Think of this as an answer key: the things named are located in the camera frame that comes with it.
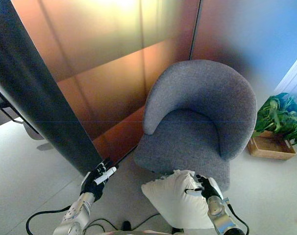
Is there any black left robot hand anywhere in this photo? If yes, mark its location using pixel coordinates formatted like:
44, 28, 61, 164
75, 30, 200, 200
80, 158, 120, 203

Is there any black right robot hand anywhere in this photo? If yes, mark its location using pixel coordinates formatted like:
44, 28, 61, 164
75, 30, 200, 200
185, 174, 224, 201

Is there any white pillow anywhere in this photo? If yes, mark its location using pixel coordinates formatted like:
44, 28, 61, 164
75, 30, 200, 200
141, 169, 222, 230

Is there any grey fabric armchair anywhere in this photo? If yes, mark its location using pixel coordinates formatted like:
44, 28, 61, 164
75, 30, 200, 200
133, 59, 258, 192

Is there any wooden planter box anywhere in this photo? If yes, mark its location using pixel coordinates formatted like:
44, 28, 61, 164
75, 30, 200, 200
247, 131, 297, 160

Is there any dark partition panel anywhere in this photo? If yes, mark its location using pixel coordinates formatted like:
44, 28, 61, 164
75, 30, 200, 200
0, 0, 120, 177

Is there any green leafy plant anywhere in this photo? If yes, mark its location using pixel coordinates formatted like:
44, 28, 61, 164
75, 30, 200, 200
255, 92, 297, 146

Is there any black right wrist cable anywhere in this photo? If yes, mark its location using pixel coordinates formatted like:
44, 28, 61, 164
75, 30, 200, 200
226, 200, 249, 235

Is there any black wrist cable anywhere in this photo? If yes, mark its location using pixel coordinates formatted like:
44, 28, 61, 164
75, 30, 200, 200
25, 205, 73, 235
226, 200, 249, 235

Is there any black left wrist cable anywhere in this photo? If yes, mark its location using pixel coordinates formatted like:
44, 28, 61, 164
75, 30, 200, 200
25, 205, 73, 235

